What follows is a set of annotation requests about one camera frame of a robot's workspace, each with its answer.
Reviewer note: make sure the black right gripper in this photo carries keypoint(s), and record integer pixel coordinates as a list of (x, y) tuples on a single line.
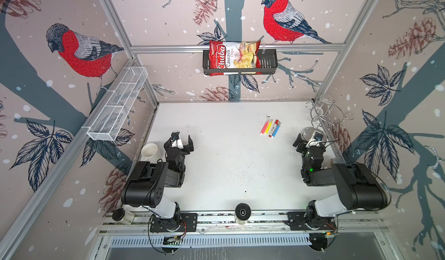
[(302, 144)]

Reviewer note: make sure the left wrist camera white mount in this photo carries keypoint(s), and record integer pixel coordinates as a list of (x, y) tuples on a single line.
[(176, 141)]

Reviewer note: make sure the white marker pen red end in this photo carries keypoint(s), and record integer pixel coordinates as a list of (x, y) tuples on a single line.
[(273, 128)]

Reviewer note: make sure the pink highlighter pen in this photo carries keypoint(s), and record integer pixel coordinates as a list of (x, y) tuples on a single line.
[(265, 126)]

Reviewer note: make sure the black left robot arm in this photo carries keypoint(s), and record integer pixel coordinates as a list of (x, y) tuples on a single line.
[(149, 178)]

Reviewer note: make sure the black wire wall basket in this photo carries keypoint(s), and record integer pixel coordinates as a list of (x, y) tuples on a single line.
[(267, 58)]

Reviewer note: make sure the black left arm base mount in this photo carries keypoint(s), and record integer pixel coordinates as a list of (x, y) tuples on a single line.
[(186, 222)]

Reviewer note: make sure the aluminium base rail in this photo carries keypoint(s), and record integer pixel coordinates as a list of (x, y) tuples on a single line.
[(260, 221)]

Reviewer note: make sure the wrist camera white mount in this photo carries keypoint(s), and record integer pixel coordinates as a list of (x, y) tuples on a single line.
[(315, 140), (176, 141)]

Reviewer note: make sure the red cassava chips bag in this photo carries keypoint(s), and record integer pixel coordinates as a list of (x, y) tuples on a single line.
[(232, 55)]

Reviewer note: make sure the white wire mesh shelf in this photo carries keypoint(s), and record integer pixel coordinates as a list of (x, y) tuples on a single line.
[(112, 116)]

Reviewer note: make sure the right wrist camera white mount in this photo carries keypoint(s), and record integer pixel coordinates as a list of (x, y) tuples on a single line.
[(315, 140)]

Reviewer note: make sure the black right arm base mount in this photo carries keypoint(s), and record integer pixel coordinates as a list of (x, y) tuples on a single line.
[(301, 221)]

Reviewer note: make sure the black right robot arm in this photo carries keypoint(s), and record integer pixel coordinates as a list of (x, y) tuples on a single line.
[(357, 187)]

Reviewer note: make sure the yellow highlighter pen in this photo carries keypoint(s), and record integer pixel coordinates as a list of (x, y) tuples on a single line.
[(268, 127)]

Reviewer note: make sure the black round knob on rail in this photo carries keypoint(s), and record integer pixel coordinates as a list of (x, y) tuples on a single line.
[(242, 213)]

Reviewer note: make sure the chrome spiral glass holder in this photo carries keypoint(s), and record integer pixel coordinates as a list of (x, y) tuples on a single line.
[(327, 117)]

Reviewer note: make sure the blue marker pen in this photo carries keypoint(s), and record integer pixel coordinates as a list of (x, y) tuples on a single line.
[(275, 130)]

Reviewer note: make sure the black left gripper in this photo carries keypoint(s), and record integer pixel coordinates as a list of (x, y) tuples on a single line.
[(188, 148)]

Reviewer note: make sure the white ceramic mug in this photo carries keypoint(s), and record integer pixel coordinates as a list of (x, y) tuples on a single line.
[(150, 152)]

